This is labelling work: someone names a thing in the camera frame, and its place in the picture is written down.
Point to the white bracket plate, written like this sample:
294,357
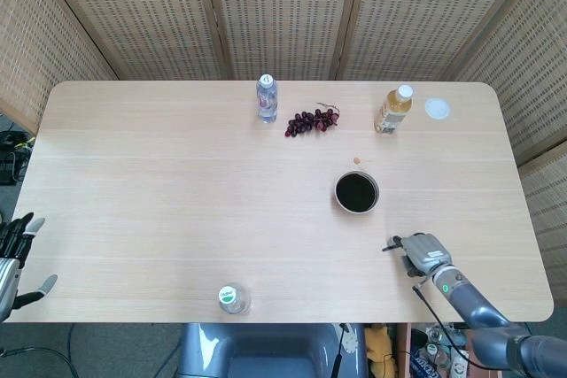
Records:
351,342

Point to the clear water bottle pink label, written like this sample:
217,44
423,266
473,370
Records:
267,103

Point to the white round disc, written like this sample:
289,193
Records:
437,108

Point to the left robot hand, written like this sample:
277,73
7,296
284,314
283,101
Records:
9,276

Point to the brown wooden panel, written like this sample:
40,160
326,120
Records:
403,351

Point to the bunch of red grapes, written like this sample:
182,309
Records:
305,121

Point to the white bowl of coffee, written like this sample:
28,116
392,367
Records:
356,192

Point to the clear water bottle green label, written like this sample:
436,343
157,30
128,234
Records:
230,298

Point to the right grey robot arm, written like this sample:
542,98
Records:
478,307

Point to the assorted drink cans pile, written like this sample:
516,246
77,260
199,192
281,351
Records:
432,356

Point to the yellow cloth item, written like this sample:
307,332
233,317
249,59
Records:
380,347

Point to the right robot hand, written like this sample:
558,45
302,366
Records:
425,252

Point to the woven bamboo folding screen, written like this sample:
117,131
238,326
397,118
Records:
283,10

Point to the grey robot torso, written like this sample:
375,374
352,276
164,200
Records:
266,351

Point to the yellow tea bottle white cap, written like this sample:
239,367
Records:
393,110

